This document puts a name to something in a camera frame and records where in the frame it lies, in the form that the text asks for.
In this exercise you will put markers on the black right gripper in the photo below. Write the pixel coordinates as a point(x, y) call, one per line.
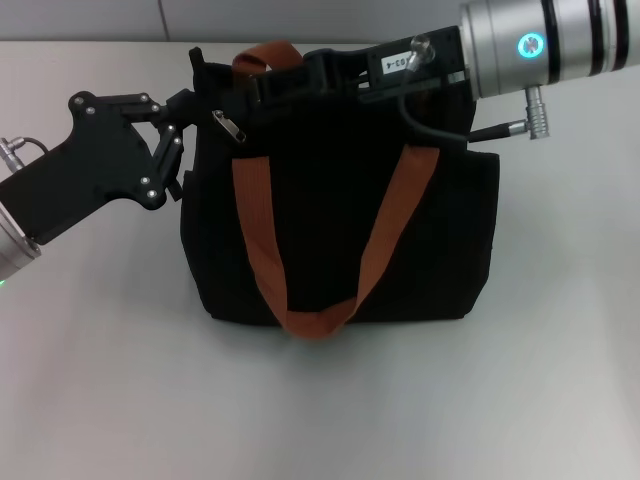
point(450, 50)

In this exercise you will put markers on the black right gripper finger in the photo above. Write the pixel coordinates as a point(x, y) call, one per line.
point(285, 87)

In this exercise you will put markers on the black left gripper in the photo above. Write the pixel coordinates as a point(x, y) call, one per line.
point(90, 160)

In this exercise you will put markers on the silver zipper pull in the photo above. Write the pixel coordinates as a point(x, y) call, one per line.
point(230, 129)

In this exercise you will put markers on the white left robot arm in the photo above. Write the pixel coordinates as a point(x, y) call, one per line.
point(10, 250)

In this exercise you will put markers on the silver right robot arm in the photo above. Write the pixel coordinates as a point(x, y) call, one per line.
point(510, 50)

